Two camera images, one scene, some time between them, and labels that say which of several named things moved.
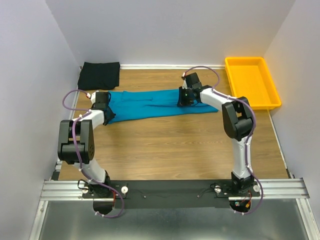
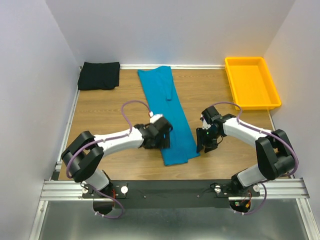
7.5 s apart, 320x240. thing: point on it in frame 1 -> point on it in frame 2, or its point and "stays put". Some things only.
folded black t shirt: x=99 y=76 stays put
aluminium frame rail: x=288 y=187 stays put
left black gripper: x=111 y=114 -> x=164 y=143
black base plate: x=172 y=194 stays put
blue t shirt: x=132 y=105 -> x=158 y=82
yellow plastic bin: x=249 y=77 stays put
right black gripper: x=181 y=102 -> x=200 y=138
